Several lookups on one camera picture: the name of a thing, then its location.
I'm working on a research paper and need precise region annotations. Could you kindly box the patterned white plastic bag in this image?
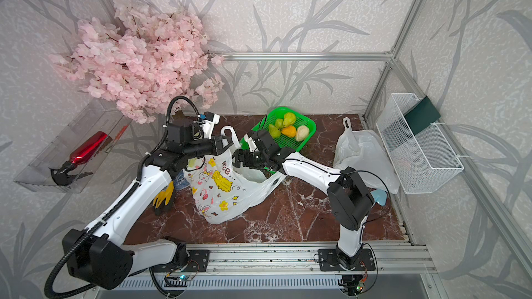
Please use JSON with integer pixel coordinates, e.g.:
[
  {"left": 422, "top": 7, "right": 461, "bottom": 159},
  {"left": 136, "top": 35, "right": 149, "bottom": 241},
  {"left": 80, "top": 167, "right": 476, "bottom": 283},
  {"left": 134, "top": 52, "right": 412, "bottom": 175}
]
[{"left": 184, "top": 126, "right": 286, "bottom": 224}]

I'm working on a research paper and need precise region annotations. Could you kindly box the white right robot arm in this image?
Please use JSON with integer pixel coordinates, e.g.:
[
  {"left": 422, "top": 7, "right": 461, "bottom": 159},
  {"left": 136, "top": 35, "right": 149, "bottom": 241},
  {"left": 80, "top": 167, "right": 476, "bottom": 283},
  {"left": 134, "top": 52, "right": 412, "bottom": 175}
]
[{"left": 233, "top": 130, "right": 375, "bottom": 271}]

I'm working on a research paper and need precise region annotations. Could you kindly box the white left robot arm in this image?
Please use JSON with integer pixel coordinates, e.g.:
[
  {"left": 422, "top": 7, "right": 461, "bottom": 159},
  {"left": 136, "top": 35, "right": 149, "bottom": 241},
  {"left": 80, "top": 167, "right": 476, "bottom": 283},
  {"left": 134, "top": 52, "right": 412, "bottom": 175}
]
[{"left": 44, "top": 112, "right": 227, "bottom": 298}]

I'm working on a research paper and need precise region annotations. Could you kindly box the green pear with stem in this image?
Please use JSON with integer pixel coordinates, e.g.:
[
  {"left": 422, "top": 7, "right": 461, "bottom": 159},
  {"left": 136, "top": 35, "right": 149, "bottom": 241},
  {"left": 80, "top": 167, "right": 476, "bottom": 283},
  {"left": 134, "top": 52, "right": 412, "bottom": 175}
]
[{"left": 268, "top": 124, "right": 281, "bottom": 139}]

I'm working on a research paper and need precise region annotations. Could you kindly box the orange pear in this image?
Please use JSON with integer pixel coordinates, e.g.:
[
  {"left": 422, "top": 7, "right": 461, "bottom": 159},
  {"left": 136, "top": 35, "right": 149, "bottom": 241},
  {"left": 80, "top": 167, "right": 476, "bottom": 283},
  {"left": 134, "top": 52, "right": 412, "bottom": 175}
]
[{"left": 281, "top": 125, "right": 297, "bottom": 138}]

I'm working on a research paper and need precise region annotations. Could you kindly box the white pear far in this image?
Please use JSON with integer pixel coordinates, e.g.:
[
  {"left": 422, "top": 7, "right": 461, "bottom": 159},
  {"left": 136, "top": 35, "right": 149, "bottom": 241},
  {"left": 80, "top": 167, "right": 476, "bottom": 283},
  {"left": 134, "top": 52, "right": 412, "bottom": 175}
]
[{"left": 295, "top": 125, "right": 310, "bottom": 142}]

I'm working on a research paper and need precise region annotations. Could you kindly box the green pear top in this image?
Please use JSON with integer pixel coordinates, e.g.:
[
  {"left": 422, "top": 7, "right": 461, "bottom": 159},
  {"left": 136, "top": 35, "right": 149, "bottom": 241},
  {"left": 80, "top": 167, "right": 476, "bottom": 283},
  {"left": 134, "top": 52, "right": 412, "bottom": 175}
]
[{"left": 283, "top": 112, "right": 296, "bottom": 127}]

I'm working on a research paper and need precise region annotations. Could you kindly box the yellow black work glove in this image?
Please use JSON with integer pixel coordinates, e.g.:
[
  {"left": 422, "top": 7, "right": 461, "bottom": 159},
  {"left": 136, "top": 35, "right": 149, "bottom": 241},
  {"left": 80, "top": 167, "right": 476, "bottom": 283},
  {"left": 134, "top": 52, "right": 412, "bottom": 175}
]
[{"left": 152, "top": 181, "right": 175, "bottom": 216}]

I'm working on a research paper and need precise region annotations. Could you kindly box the pink cherry blossom tree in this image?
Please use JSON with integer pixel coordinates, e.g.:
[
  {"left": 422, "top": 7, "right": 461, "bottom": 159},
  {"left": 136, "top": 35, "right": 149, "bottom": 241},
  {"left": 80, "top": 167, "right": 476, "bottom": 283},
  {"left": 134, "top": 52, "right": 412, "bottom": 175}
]
[{"left": 49, "top": 0, "right": 224, "bottom": 124}]

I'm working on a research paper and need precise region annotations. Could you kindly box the white plastic bag near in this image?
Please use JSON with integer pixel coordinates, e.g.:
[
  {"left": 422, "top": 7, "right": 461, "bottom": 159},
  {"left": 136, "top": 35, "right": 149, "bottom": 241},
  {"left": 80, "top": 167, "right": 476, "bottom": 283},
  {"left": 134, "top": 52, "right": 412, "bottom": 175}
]
[{"left": 333, "top": 117, "right": 400, "bottom": 194}]

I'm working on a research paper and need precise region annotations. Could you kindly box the red black hair brush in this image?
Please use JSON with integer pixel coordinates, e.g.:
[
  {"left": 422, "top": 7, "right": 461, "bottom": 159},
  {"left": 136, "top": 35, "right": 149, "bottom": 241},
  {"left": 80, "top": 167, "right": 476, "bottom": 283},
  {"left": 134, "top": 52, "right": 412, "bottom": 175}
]
[{"left": 50, "top": 124, "right": 130, "bottom": 186}]

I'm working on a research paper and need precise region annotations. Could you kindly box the dark green card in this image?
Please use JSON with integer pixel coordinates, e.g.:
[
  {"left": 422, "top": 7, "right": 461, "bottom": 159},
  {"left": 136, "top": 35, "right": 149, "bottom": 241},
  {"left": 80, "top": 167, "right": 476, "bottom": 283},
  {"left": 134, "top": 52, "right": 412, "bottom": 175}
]
[{"left": 404, "top": 96, "right": 441, "bottom": 136}]

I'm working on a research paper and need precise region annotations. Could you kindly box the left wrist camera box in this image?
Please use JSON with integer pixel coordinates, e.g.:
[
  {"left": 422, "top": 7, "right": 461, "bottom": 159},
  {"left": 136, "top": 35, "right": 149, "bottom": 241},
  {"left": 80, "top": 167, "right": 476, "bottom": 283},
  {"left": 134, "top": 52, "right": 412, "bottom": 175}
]
[{"left": 199, "top": 112, "right": 220, "bottom": 139}]

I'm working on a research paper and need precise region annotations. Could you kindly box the clear acrylic wall shelf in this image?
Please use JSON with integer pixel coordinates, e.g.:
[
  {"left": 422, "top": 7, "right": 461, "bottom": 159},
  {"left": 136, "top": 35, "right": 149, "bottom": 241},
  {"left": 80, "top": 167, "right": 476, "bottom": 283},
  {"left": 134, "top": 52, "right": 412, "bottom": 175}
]
[{"left": 14, "top": 99, "right": 132, "bottom": 193}]

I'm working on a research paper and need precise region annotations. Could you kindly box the white wire mesh basket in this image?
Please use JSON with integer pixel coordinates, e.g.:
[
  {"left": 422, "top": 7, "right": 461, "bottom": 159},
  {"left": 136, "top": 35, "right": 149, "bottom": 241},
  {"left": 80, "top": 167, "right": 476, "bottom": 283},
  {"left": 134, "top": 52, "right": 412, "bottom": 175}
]
[{"left": 376, "top": 93, "right": 464, "bottom": 195}]

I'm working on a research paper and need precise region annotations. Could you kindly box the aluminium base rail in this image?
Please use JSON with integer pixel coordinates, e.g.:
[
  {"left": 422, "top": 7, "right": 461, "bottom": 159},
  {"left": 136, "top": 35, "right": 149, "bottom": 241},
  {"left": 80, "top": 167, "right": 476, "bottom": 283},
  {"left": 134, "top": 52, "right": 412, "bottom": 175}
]
[{"left": 120, "top": 240, "right": 437, "bottom": 277}]

